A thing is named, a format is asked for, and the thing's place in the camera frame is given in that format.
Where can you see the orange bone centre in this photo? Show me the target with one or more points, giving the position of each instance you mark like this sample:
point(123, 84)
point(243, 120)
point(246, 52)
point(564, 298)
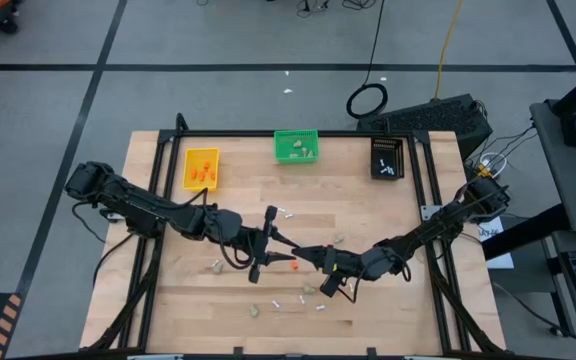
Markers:
point(294, 265)

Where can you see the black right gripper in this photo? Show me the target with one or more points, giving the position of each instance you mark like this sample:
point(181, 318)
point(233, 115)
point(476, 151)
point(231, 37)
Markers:
point(363, 265)

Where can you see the black aluminium table frame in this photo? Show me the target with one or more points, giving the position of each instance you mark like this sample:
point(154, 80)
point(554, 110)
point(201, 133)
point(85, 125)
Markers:
point(348, 133)

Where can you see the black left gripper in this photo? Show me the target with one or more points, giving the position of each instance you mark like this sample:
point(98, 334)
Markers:
point(233, 232)

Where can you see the black plastic basket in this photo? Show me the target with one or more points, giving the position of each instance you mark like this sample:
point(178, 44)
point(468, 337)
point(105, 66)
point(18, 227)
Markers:
point(387, 147)

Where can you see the white paper sheet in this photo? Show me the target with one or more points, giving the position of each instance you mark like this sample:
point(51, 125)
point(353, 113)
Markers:
point(498, 255)

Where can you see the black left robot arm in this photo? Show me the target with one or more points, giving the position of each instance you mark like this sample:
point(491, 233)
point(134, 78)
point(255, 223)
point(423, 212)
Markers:
point(138, 205)

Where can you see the yellow plastic basket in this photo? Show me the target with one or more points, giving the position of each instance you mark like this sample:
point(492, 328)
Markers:
point(201, 182)

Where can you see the black computer tower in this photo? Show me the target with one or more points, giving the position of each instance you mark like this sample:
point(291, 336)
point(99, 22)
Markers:
point(423, 120)

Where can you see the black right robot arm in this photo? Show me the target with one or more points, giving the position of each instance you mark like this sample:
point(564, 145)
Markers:
point(448, 225)

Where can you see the green plastic basket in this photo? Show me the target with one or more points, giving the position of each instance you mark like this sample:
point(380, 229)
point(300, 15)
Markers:
point(288, 137)

